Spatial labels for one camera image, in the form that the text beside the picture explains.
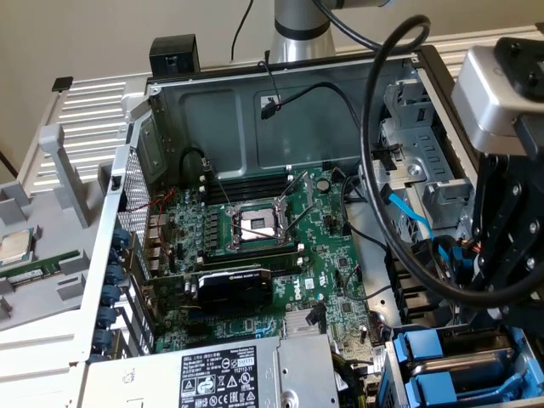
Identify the open PC case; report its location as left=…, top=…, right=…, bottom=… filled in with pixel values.
left=70, top=43, right=544, bottom=408

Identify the black graphics card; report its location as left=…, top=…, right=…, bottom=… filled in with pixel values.
left=144, top=265, right=275, bottom=315

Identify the thick black camera cable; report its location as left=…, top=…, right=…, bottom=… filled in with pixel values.
left=313, top=0, right=511, bottom=308

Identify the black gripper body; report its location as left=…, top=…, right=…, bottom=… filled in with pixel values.
left=516, top=112, right=544, bottom=161

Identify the silver finned heatsink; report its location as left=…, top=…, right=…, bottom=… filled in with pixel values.
left=283, top=309, right=325, bottom=339

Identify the thin metal locking lever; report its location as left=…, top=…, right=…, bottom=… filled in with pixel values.
left=211, top=168, right=234, bottom=210
left=282, top=199, right=316, bottom=238

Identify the black box mount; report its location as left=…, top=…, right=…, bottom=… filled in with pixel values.
left=149, top=34, right=201, bottom=78

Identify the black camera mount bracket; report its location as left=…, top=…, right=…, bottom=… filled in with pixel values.
left=494, top=36, right=544, bottom=104

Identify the thin black wall cable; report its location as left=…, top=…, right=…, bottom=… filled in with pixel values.
left=231, top=0, right=254, bottom=60

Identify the black looped wire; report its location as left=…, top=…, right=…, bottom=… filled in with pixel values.
left=180, top=146, right=213, bottom=179

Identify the black RAM slot bank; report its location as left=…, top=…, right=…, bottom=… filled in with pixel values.
left=197, top=248, right=305, bottom=277
left=207, top=172, right=295, bottom=204

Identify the silver CPU chip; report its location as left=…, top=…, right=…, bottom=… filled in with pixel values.
left=0, top=227, right=36, bottom=265

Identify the black wire with hanging plug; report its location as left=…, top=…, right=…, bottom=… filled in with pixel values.
left=258, top=82, right=403, bottom=171

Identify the silver power supply unit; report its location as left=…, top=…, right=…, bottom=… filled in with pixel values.
left=82, top=333, right=341, bottom=408

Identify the black flat ribbon wire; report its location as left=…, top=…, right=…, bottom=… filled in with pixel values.
left=306, top=302, right=329, bottom=333

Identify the hard disk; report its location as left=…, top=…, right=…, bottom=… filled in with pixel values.
left=390, top=317, right=537, bottom=405

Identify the green motherboard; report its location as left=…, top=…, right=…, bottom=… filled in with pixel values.
left=144, top=166, right=386, bottom=386

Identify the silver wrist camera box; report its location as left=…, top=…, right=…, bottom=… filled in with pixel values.
left=450, top=44, right=544, bottom=156

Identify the grey parts rack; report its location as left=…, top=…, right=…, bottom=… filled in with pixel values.
left=0, top=122, right=107, bottom=332

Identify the blue SATA data wire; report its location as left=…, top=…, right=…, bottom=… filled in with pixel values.
left=382, top=184, right=482, bottom=291

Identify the green RAM stick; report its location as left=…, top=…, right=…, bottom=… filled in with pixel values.
left=0, top=250, right=82, bottom=282

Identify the silver metal drive cage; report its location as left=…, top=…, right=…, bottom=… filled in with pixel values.
left=371, top=67, right=481, bottom=233

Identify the metal socket cover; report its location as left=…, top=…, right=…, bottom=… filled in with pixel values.
left=275, top=169, right=316, bottom=216

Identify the thin red wire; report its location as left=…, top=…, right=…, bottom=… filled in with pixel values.
left=127, top=189, right=176, bottom=267

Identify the CPU socket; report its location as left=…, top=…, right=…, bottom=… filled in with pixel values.
left=227, top=203, right=297, bottom=252

